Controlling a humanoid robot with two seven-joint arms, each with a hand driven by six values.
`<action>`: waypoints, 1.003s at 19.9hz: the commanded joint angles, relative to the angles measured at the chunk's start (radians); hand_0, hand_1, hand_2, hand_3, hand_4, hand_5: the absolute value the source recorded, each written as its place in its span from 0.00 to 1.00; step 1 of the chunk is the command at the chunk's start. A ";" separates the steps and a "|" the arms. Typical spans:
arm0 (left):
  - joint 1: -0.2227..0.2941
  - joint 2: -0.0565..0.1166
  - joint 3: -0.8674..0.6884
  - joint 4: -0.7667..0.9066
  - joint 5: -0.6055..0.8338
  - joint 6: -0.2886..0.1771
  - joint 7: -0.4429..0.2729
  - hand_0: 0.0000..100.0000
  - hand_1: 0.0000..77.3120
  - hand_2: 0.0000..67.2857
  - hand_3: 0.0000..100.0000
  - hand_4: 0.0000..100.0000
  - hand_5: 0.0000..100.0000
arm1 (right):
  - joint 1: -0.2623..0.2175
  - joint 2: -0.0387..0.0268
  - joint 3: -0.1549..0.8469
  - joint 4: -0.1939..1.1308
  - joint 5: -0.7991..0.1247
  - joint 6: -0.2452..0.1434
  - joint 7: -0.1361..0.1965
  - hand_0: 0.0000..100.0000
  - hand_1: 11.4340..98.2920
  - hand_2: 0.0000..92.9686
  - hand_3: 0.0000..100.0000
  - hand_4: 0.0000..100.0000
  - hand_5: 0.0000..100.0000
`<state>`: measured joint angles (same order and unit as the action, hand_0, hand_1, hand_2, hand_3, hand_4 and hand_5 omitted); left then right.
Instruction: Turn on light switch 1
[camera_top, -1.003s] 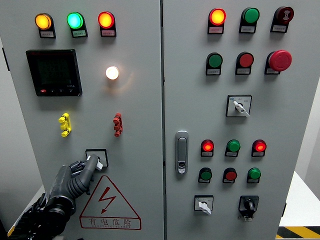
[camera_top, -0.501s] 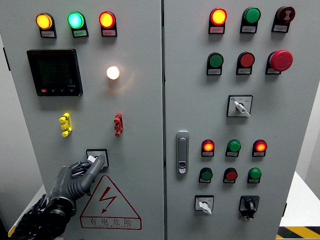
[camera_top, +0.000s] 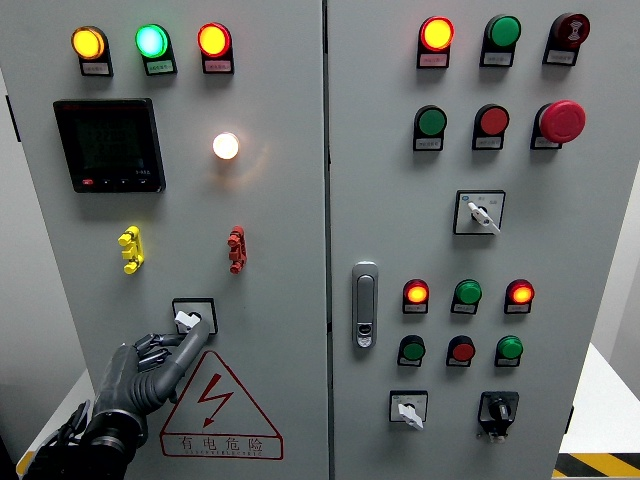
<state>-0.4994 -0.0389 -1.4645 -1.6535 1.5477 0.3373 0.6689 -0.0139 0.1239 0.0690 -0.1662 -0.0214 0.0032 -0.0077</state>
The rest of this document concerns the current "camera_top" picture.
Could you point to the large red round lamp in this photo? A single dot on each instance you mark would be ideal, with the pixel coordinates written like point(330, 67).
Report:
point(436, 33)
point(213, 40)

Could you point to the yellow round lamp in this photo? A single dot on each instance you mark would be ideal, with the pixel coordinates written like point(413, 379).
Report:
point(88, 43)

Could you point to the black display meter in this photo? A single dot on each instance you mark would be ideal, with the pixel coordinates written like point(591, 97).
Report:
point(109, 145)

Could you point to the large red stop button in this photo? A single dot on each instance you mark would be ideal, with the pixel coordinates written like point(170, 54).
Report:
point(563, 121)

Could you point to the black yellow striped tape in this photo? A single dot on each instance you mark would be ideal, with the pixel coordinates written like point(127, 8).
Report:
point(22, 465)
point(600, 465)

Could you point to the dark red buzzer lamp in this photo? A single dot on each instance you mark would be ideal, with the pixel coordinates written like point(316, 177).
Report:
point(571, 29)

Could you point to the red warning triangle sticker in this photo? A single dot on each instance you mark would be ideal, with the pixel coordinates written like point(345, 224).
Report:
point(215, 387)

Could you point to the pale grey cabinet door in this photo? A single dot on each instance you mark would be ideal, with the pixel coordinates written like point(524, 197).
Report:
point(280, 225)
point(400, 225)

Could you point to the small red round lamp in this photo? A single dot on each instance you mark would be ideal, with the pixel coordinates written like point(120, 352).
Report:
point(520, 293)
point(416, 293)

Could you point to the small label plate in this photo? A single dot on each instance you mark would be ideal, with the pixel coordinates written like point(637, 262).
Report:
point(487, 143)
point(415, 308)
point(516, 309)
point(96, 68)
point(543, 143)
point(559, 57)
point(433, 60)
point(495, 59)
point(428, 144)
point(463, 309)
point(409, 363)
point(160, 66)
point(506, 362)
point(458, 363)
point(218, 66)

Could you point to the white round lamp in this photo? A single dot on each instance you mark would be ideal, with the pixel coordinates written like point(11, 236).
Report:
point(226, 145)

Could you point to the small red push button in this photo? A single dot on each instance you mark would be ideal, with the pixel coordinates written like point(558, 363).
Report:
point(463, 351)

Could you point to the black door hinge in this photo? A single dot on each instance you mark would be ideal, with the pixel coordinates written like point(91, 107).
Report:
point(569, 420)
point(13, 120)

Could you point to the large red push button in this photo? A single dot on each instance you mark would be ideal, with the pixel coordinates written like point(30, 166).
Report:
point(493, 121)

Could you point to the silver door lock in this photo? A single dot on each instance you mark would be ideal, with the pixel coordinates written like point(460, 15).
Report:
point(364, 300)

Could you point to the large green push button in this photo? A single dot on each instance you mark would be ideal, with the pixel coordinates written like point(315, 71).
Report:
point(432, 121)

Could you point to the bright green round lamp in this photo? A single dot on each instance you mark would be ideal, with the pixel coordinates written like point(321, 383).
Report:
point(151, 41)

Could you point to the large dark green lamp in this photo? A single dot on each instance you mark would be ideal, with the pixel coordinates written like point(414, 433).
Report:
point(504, 31)

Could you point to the small green push button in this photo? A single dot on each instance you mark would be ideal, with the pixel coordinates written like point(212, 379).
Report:
point(413, 351)

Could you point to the small green round lamp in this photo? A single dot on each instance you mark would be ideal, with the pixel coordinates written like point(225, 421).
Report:
point(510, 347)
point(469, 292)

